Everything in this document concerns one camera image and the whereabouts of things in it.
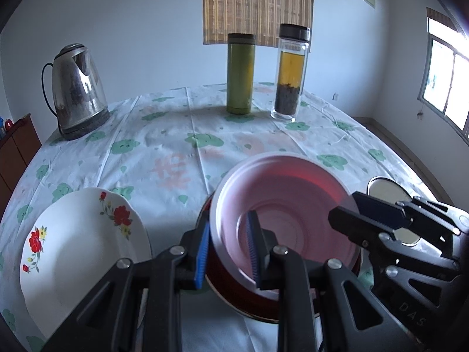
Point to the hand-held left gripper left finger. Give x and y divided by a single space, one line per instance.
202 253

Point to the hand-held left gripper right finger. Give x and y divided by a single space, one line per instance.
252 249

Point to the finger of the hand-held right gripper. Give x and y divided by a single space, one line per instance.
348 222
377 209

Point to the red bowl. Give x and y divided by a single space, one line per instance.
234 300

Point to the pink bowl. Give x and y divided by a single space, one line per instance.
293 198

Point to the white plate with red flowers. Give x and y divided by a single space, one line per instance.
80 256

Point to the small round metal lid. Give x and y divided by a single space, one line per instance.
384 192

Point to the green patterned plastic tablecloth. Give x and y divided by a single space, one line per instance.
165 135

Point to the window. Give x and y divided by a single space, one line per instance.
447 80

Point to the glass tea bottle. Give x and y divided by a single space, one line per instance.
290 80

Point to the dark kettle base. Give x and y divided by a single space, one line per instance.
86 128

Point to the green thermos bottle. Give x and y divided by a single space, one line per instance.
240 77

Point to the stainless steel electric kettle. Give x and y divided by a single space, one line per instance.
77 88

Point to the brown wooden cabinet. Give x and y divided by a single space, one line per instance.
18 154

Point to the bamboo window blind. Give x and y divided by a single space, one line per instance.
256 3

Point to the blue thermos flask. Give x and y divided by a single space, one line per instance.
2 126

